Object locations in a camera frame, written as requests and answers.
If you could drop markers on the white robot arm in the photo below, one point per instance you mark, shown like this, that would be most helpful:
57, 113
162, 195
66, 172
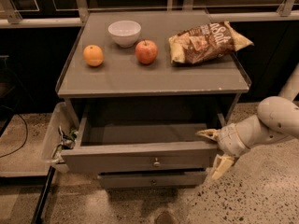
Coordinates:
276, 121

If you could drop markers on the brown chip bag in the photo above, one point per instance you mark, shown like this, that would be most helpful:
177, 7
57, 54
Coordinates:
206, 42

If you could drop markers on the clutter inside plastic bin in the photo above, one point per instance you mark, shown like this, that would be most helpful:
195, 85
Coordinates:
66, 141

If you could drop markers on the grey drawer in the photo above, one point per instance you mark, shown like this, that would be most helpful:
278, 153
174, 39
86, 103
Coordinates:
155, 179
112, 140

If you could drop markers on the grey bottom drawer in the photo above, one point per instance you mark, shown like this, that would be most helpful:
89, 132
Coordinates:
155, 179

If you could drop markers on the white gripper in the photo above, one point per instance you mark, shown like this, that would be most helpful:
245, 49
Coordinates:
230, 141

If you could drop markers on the red apple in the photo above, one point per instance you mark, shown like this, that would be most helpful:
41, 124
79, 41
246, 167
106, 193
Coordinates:
146, 51

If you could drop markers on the orange fruit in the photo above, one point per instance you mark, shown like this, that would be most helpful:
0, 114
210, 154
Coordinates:
93, 55

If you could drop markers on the metal railing frame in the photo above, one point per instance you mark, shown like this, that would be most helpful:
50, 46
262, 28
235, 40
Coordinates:
42, 13

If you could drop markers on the grey drawer cabinet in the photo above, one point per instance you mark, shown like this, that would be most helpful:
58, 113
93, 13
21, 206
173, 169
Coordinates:
205, 93

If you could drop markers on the grey top drawer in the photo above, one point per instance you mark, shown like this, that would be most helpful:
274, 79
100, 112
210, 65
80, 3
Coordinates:
112, 140

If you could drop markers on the white ceramic bowl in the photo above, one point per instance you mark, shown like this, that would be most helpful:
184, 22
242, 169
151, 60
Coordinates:
124, 33

